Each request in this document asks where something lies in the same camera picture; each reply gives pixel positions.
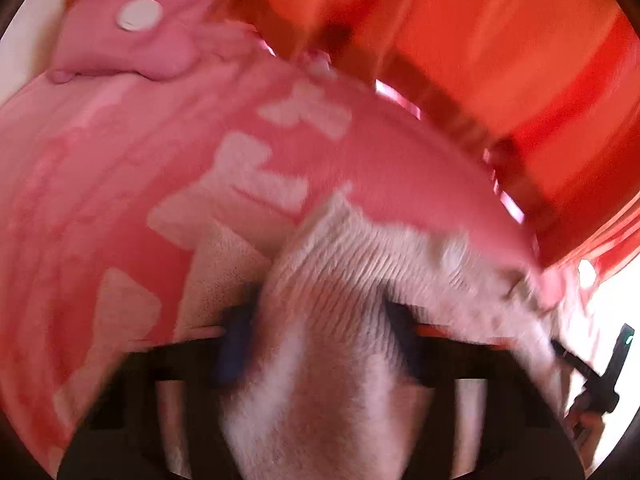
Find pink garment with white print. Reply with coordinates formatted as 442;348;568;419
0;0;593;480

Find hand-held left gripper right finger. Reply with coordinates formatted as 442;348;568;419
385;301;551;433

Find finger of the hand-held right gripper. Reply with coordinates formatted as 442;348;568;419
550;339;602;381

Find orange cloth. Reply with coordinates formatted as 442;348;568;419
65;0;640;286

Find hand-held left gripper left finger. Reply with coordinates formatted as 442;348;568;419
98;304;257;432

